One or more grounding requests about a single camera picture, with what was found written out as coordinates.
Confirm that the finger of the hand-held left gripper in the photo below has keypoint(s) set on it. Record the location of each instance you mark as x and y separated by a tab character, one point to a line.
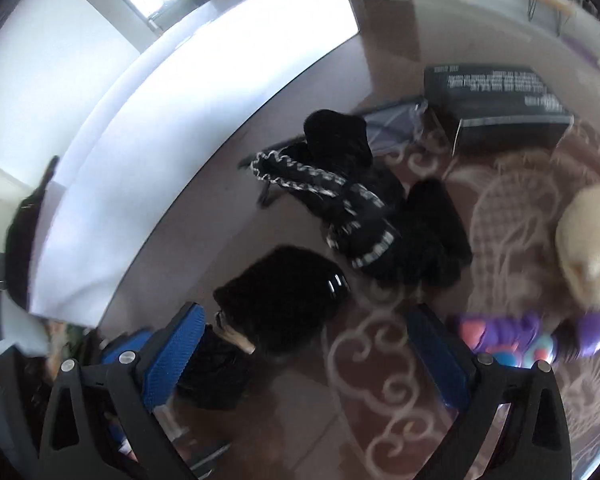
125	345

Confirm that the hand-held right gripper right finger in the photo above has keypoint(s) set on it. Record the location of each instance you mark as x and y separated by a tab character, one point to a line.
437	360

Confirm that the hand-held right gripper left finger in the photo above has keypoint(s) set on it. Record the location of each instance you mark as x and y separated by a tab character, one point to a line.
170	355

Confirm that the dark patterned glass desktop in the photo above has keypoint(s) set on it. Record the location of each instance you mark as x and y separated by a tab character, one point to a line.
290	410

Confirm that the purple toy wand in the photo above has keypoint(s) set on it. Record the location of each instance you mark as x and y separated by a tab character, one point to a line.
510	332

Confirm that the dark blurred object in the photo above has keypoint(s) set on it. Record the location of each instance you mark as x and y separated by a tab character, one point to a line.
22	240

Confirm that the black bow hair accessory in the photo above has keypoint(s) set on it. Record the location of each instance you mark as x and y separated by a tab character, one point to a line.
360	195

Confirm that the cream knitted hat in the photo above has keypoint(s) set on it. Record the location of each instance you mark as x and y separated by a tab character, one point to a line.
587	240

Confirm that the white board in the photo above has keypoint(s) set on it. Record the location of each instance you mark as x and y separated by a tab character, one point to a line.
180	110

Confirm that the grey blue pouch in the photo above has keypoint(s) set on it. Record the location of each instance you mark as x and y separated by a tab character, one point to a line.
392	122

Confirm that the black cardboard box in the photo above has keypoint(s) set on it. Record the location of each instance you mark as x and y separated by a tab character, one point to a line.
495	105

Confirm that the purple floor mat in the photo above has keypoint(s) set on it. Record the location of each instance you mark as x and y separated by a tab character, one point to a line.
580	50

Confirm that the wooden bench stool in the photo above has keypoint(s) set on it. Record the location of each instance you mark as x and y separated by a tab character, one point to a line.
545	1

